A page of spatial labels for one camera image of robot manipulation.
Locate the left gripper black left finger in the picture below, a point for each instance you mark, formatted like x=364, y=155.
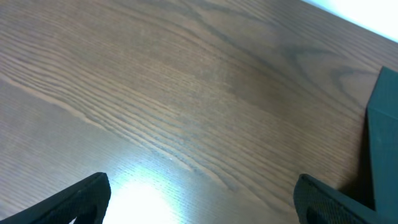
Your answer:
x=83, y=202

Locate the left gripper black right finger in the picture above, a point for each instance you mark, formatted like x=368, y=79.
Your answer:
x=316, y=203

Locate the dark green box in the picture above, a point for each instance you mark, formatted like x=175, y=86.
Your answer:
x=382, y=124

